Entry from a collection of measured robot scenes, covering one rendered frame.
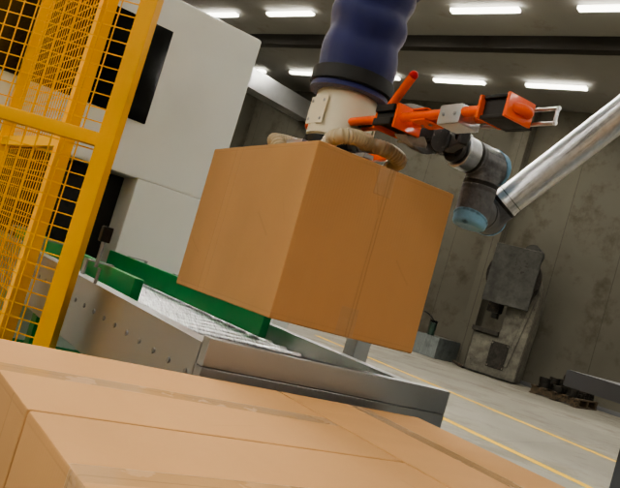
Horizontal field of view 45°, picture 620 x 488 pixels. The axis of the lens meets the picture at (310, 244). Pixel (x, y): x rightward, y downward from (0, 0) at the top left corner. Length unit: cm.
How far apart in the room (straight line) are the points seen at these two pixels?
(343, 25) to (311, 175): 54
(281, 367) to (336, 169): 45
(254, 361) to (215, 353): 9
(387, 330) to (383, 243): 21
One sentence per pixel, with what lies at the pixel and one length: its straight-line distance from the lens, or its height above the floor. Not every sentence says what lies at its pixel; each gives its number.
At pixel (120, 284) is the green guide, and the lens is 231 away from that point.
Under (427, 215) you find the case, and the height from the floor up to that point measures 101.
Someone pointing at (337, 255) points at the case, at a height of 85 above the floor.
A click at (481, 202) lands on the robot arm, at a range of 195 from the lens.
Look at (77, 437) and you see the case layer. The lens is 86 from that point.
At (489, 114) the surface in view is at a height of 119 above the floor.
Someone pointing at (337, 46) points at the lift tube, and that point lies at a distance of 199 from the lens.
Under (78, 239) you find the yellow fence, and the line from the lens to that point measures 218.
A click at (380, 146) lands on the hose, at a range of 186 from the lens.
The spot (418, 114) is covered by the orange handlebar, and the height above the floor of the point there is 120.
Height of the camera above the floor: 78
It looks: 3 degrees up
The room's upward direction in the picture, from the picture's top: 17 degrees clockwise
